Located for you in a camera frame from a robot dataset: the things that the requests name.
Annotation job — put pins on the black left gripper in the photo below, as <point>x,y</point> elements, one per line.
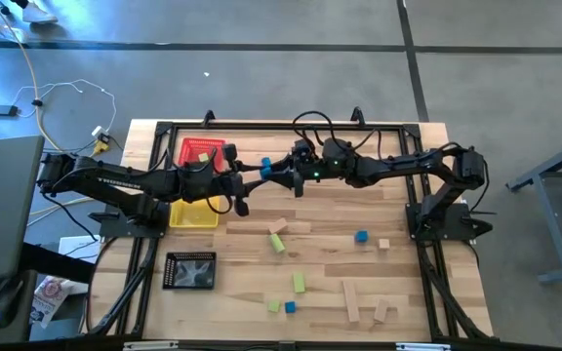
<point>232,187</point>

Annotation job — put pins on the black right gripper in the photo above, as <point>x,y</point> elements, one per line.
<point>312,173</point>

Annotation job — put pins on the small blue block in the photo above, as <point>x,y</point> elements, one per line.
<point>265,173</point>

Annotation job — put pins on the small green cube block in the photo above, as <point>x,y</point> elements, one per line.
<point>273,305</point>
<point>203,157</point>

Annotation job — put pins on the short wooden block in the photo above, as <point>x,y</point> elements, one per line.
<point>277,225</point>
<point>381,310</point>

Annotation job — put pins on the green cylinder block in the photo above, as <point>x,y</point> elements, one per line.
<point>276,243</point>

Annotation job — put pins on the blue cube block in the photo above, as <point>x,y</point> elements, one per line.
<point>361,236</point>

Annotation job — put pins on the long green block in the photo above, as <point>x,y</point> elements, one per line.
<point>298,282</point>

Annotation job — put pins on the wooden cube block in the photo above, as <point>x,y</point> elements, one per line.
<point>384,244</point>

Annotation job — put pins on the blue wedge block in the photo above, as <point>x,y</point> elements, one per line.
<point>290,306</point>

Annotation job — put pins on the long wooden block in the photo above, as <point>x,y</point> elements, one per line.
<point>350,301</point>

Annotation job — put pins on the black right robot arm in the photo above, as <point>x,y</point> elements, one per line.
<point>408,166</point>

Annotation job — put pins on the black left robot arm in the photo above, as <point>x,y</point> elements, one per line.
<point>115,180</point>

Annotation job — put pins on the red plastic basket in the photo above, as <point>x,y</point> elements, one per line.
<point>193,146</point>

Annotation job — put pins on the yellow plastic basket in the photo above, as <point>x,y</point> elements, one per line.
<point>193,217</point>

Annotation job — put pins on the black plastic basket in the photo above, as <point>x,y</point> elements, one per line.
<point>188,273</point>

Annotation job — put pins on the yellow plug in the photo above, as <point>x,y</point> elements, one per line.
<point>101,146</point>

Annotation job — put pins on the white power adapter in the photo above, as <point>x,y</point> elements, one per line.
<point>98,131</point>

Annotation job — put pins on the white paper sheet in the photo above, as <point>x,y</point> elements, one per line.
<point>78,246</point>

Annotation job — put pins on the black desk support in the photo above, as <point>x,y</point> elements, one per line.
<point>52,261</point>

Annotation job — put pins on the printed paper bag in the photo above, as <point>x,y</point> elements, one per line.
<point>49,297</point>

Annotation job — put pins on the gray desk top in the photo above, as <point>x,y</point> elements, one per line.
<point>3,209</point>

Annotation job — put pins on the person's foot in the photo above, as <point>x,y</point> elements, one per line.
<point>12,33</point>
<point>39,14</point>

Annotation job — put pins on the black computer mouse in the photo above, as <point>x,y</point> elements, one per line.
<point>5,302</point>

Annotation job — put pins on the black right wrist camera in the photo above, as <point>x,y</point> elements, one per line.
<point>304,151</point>

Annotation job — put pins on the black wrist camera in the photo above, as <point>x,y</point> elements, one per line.
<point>229,152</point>
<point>304,151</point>

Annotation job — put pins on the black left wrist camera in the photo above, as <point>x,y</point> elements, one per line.
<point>229,152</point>

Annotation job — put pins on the black aluminium table frame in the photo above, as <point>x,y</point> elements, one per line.
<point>252,126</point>

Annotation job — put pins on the silver metal bracket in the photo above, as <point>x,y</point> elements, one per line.
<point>150,346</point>
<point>422,347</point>

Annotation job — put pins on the gray metal table frame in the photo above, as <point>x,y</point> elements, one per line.
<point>553,219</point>

